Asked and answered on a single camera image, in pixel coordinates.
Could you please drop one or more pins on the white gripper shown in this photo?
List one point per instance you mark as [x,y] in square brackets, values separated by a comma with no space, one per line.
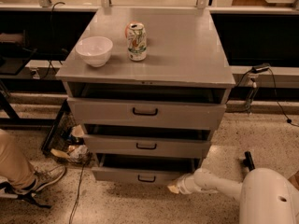
[184,183]

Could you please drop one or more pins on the grey bottom drawer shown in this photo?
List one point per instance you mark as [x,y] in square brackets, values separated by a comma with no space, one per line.
[142,169]

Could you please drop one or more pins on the grey drawer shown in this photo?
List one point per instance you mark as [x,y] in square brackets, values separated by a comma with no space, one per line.
[146,141]
[142,169]
[146,113]

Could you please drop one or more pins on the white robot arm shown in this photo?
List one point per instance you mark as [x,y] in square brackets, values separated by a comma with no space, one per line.
[264,196]

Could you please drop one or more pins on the grey middle drawer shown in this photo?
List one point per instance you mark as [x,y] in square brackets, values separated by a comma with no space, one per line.
[146,141]

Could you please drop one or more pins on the grey drawer cabinet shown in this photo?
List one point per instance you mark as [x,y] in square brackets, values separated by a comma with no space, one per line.
[185,62]

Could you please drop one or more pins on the grey top drawer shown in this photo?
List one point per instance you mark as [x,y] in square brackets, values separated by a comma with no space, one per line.
[146,113]

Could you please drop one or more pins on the black metal bar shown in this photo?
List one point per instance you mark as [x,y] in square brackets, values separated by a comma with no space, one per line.
[248,161]

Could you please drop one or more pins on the cardboard box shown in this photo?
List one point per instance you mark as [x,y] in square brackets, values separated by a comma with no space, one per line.
[294,179]

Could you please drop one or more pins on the grey sneaker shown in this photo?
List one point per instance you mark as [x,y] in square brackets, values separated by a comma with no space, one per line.
[43,179]

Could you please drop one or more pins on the black chair base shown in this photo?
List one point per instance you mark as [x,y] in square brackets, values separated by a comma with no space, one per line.
[7,192]

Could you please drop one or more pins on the black power adapter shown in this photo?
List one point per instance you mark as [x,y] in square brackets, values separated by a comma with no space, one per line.
[260,68]

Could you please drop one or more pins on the white bowl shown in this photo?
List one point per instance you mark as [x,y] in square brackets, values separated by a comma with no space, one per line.
[95,50]

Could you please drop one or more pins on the white drink can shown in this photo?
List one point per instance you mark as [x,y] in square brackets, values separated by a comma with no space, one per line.
[136,40]

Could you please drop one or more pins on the person leg tan trousers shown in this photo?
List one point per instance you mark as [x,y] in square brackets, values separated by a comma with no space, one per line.
[14,166]

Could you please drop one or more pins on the black wire basket with trash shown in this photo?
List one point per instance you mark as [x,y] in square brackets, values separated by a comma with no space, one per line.
[64,142]

